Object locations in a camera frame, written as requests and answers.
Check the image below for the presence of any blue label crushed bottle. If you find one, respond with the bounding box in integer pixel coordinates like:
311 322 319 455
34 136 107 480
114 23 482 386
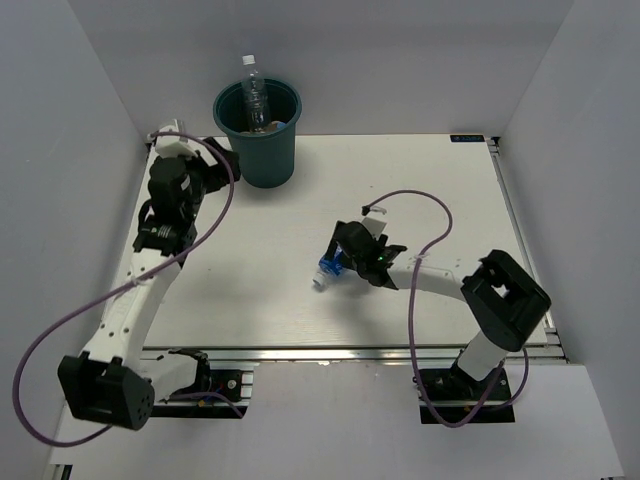
312 247 344 291

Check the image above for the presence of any clear plastic bottle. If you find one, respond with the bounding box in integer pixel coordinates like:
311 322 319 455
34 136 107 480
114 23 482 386
241 55 271 133

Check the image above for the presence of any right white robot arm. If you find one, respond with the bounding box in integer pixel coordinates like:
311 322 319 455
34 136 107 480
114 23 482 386
324 220 551 399

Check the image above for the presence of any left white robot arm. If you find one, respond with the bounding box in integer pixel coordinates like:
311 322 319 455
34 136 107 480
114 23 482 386
57 135 240 430

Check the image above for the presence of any dark green plastic bin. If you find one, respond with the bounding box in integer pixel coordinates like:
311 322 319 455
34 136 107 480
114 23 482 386
212 78 302 189

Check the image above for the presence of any right blue table label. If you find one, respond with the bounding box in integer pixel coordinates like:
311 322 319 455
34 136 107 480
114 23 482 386
449 134 486 143

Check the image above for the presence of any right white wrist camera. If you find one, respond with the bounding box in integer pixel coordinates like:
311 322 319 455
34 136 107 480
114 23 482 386
360 205 387 240

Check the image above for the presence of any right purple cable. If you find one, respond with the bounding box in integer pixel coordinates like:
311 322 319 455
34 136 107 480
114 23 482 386
367 189 530 429

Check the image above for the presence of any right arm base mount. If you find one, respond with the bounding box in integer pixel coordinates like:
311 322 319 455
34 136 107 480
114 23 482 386
419 368 516 424

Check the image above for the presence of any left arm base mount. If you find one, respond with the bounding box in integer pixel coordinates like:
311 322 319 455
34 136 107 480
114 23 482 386
151 348 249 420

